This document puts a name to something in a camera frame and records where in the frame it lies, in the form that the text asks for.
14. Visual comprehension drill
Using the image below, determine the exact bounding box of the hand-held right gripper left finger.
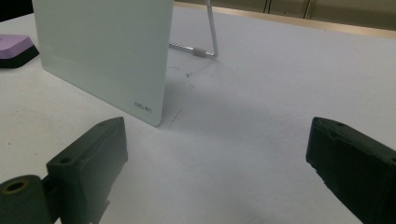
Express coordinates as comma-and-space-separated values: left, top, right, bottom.
46, 116, 129, 224

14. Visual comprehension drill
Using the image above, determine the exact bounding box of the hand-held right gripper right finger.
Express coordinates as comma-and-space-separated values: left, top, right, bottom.
305, 117, 396, 224

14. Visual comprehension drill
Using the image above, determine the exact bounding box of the purple board eraser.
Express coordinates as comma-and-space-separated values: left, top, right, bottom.
0, 34, 40, 69

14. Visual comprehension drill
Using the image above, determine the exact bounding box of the pale green glass writing board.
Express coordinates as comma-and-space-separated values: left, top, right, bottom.
32, 0, 175, 127

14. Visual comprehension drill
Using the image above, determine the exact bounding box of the white table sheet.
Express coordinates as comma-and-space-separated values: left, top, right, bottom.
0, 6, 396, 224

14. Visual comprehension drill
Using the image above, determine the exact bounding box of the wooden table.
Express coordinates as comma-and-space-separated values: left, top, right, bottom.
174, 1, 396, 40

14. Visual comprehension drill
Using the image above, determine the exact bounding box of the metal wire board stand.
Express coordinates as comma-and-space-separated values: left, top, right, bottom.
168, 0, 219, 60

